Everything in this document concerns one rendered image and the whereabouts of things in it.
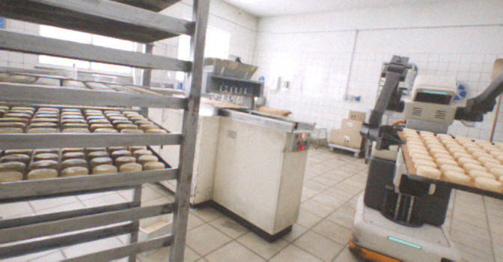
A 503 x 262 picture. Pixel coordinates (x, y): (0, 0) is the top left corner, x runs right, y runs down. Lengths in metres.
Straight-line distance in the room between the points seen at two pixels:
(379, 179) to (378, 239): 0.46
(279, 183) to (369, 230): 0.67
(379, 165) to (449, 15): 4.09
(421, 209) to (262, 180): 1.18
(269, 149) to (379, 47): 4.45
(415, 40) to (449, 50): 0.57
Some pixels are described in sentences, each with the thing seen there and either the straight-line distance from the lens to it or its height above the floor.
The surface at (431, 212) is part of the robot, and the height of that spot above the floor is 0.38.
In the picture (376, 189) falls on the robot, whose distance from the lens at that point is 2.34.
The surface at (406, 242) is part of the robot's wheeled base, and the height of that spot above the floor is 0.25.
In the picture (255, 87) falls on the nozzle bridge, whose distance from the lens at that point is 2.64.
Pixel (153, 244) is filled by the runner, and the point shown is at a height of 0.69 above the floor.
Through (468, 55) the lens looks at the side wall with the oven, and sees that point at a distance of 5.79.
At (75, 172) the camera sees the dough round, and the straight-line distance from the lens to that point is 0.70.
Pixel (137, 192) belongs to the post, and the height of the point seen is 0.65.
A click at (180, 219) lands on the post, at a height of 0.76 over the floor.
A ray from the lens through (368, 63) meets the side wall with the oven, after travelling 6.00.
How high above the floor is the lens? 1.11
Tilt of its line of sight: 7 degrees down
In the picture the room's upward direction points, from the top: 7 degrees clockwise
